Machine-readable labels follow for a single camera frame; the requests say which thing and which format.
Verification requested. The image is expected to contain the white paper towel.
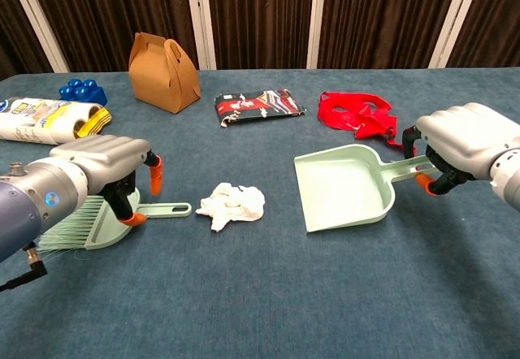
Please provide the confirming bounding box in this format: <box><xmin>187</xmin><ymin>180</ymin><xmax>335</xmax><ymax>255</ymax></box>
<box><xmin>195</xmin><ymin>182</ymin><xmax>267</xmax><ymax>233</ymax></box>

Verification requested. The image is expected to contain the white partition frame post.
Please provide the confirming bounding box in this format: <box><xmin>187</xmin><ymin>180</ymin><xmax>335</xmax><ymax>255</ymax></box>
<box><xmin>184</xmin><ymin>0</ymin><xmax>217</xmax><ymax>71</ymax></box>
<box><xmin>428</xmin><ymin>0</ymin><xmax>475</xmax><ymax>69</ymax></box>
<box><xmin>306</xmin><ymin>0</ymin><xmax>328</xmax><ymax>70</ymax></box>
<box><xmin>3</xmin><ymin>0</ymin><xmax>70</xmax><ymax>74</ymax></box>

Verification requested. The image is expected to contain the black and red packet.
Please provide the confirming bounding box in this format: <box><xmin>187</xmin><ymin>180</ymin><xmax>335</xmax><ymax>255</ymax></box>
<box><xmin>214</xmin><ymin>88</ymin><xmax>306</xmax><ymax>128</ymax></box>

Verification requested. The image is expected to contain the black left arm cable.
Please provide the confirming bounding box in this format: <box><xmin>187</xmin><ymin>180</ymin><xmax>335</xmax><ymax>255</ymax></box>
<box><xmin>0</xmin><ymin>243</ymin><xmax>49</xmax><ymax>293</ymax></box>

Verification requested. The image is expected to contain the blue toy building brick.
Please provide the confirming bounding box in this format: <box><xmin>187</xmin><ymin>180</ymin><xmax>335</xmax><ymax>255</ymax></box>
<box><xmin>58</xmin><ymin>78</ymin><xmax>109</xmax><ymax>107</ymax></box>

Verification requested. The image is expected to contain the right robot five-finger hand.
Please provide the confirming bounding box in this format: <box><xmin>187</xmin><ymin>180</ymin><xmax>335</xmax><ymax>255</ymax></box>
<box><xmin>401</xmin><ymin>102</ymin><xmax>520</xmax><ymax>197</ymax></box>

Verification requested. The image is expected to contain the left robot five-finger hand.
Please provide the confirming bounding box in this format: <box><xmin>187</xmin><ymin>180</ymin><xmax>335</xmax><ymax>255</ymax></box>
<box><xmin>48</xmin><ymin>134</ymin><xmax>164</xmax><ymax>228</ymax></box>

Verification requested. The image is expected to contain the mint green dustpan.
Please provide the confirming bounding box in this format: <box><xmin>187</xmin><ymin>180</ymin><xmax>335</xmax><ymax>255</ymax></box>
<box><xmin>293</xmin><ymin>143</ymin><xmax>442</xmax><ymax>233</ymax></box>

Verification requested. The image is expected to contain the white and yellow package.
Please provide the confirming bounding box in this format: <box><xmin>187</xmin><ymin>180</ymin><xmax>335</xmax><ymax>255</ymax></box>
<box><xmin>0</xmin><ymin>97</ymin><xmax>113</xmax><ymax>147</ymax></box>

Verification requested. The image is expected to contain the brown paper gable box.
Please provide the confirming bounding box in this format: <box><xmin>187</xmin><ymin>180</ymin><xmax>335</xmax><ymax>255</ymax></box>
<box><xmin>128</xmin><ymin>32</ymin><xmax>202</xmax><ymax>115</ymax></box>

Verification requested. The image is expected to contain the brown pleated curtain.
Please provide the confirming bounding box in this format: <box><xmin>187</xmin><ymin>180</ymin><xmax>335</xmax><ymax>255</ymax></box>
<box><xmin>0</xmin><ymin>0</ymin><xmax>520</xmax><ymax>80</ymax></box>

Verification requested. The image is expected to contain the mint green hand broom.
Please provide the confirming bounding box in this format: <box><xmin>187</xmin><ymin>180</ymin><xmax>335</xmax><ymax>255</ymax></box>
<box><xmin>38</xmin><ymin>188</ymin><xmax>193</xmax><ymax>253</ymax></box>

